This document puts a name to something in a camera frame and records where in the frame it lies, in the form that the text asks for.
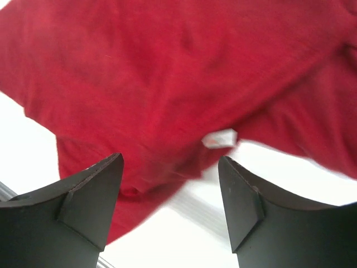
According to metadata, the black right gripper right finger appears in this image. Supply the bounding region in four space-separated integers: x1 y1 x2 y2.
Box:
218 156 356 268

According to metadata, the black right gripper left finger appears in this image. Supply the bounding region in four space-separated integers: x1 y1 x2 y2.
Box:
1 154 124 267

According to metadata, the red t shirt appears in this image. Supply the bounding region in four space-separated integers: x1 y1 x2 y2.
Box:
1 1 356 242

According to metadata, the aluminium table edge rail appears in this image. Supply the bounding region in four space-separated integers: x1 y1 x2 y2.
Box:
0 182 115 268

